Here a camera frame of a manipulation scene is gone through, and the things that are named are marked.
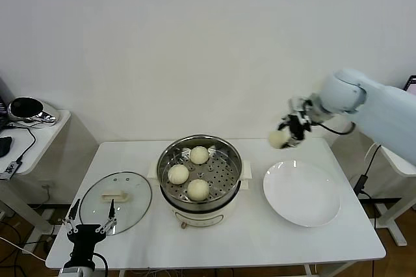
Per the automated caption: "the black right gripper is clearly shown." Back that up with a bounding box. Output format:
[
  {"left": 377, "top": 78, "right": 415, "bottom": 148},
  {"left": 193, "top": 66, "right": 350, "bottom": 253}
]
[{"left": 278, "top": 114, "right": 309, "bottom": 149}]

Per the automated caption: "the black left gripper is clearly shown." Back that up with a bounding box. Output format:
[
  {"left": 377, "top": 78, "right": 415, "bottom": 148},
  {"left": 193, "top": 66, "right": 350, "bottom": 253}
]
[{"left": 62, "top": 198, "right": 118, "bottom": 267}]

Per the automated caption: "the white steamed baozi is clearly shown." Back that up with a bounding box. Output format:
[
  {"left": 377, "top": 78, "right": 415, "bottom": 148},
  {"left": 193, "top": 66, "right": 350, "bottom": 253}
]
[
  {"left": 167, "top": 164, "right": 190, "bottom": 185},
  {"left": 190, "top": 146, "right": 210, "bottom": 165},
  {"left": 268, "top": 129, "right": 290, "bottom": 150},
  {"left": 187, "top": 178, "right": 211, "bottom": 202}
]

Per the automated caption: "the glass lid with cream handle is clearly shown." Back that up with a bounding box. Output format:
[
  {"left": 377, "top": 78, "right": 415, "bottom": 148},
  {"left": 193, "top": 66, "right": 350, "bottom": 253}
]
[{"left": 79, "top": 170, "right": 153, "bottom": 236}]

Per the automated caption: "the perforated steel steamer basket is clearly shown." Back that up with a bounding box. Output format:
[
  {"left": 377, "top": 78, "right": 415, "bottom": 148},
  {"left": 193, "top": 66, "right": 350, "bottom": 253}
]
[{"left": 148, "top": 133, "right": 253, "bottom": 205}]

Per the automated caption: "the round white plate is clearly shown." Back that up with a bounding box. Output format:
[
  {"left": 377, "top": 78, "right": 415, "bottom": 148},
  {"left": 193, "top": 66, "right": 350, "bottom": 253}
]
[{"left": 262, "top": 159, "right": 342, "bottom": 228}]

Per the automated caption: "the white side table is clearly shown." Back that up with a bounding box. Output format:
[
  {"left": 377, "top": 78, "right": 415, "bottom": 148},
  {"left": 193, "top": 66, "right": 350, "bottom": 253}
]
[
  {"left": 0, "top": 109, "right": 73, "bottom": 248},
  {"left": 370, "top": 145, "right": 416, "bottom": 248}
]

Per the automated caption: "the dark usb hub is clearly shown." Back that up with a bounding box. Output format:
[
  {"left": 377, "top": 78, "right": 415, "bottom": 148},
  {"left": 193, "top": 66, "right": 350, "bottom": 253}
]
[{"left": 0, "top": 159, "right": 24, "bottom": 181}]

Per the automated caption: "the cream electric cooker pot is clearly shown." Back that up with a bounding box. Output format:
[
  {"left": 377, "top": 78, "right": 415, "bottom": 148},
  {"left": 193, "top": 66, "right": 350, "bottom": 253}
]
[{"left": 161, "top": 179, "right": 250, "bottom": 230}]

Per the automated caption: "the black computer mouse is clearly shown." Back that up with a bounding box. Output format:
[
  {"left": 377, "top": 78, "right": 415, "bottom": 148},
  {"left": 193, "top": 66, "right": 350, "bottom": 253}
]
[{"left": 0, "top": 136, "right": 14, "bottom": 158}]

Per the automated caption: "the shiny chrome headset device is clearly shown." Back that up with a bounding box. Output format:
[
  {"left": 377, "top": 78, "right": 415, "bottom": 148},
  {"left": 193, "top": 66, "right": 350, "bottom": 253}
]
[{"left": 6, "top": 96, "right": 60, "bottom": 127}]

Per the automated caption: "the open dark laptop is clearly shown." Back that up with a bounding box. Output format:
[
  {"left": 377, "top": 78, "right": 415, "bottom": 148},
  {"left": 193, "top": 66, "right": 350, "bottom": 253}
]
[
  {"left": 0, "top": 77, "right": 12, "bottom": 128},
  {"left": 402, "top": 75, "right": 416, "bottom": 93}
]

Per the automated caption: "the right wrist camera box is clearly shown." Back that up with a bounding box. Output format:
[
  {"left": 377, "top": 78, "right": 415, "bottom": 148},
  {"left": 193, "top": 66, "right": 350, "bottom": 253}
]
[{"left": 290, "top": 96, "right": 315, "bottom": 118}]

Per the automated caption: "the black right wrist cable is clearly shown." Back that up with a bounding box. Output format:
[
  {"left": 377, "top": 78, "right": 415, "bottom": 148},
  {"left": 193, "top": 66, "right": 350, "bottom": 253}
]
[{"left": 317, "top": 120, "right": 358, "bottom": 135}]

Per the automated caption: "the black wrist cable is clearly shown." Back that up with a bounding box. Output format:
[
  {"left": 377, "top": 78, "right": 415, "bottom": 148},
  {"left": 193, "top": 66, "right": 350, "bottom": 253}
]
[
  {"left": 92, "top": 252, "right": 109, "bottom": 273},
  {"left": 317, "top": 120, "right": 358, "bottom": 135}
]

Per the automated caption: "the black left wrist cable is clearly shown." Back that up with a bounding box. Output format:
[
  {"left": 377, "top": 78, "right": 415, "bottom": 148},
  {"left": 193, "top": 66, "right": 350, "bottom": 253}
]
[{"left": 92, "top": 252, "right": 109, "bottom": 273}]

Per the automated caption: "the white floor cable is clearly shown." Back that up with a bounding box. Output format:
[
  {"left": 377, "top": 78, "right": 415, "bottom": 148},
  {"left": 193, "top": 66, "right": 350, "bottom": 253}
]
[{"left": 0, "top": 236, "right": 48, "bottom": 262}]

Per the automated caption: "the white laptop cable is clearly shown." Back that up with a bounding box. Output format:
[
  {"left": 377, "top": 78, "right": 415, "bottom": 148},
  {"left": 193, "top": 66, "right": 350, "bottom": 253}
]
[{"left": 363, "top": 142, "right": 382, "bottom": 174}]

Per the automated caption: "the black cable with adapter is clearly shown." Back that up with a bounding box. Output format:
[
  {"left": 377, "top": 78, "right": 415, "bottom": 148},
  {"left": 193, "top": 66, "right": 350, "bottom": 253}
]
[{"left": 353, "top": 143, "right": 382, "bottom": 230}]

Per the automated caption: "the thin black desk cable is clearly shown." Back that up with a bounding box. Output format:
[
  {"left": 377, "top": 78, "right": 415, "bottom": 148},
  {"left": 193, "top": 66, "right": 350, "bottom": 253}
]
[{"left": 6, "top": 120, "right": 37, "bottom": 164}]

